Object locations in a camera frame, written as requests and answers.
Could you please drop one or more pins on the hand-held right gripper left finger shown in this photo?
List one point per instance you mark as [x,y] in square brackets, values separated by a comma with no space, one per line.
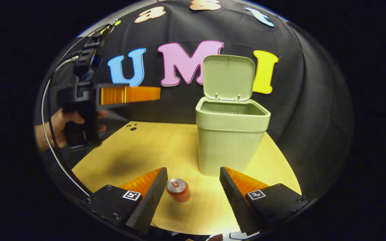
[151,204]

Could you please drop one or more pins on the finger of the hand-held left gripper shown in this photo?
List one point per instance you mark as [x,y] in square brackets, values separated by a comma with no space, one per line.
[136,94]

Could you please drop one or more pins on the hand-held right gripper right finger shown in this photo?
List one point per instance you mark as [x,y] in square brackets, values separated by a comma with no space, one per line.
[235,204]

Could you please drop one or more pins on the red pop can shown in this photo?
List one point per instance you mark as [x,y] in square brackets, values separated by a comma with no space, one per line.
[178,191]

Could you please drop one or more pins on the green desktop garbage bin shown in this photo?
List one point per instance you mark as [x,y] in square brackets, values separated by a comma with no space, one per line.
[230,140]

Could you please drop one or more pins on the wooden desktop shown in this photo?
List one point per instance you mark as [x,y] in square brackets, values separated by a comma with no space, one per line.
[166,147]

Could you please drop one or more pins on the black backdrop cloth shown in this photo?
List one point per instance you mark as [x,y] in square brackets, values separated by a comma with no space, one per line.
[307,100]

